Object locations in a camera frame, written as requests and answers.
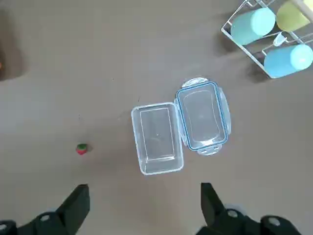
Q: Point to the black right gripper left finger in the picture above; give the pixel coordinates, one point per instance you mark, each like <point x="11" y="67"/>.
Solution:
<point x="71" y="208"/>

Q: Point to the small clear glass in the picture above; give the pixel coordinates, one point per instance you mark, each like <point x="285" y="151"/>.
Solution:
<point x="279" y="40"/>

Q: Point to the small red strawberry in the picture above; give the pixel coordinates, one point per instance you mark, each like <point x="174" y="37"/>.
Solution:
<point x="82" y="149"/>

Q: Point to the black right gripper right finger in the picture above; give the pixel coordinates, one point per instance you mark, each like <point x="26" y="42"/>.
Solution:
<point x="215" y="210"/>

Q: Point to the yellow-green cup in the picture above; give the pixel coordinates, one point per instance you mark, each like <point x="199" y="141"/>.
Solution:
<point x="291" y="17"/>

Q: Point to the teal cup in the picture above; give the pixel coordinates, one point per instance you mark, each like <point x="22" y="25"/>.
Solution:
<point x="249" y="27"/>

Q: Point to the clear lid with blue seal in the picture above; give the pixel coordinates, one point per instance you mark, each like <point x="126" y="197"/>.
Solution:
<point x="203" y="117"/>

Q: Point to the clear plastic box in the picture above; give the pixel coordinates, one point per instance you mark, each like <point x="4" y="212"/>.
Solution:
<point x="156" y="137"/>

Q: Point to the light blue cup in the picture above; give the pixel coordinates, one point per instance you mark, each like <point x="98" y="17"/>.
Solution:
<point x="283" y="61"/>

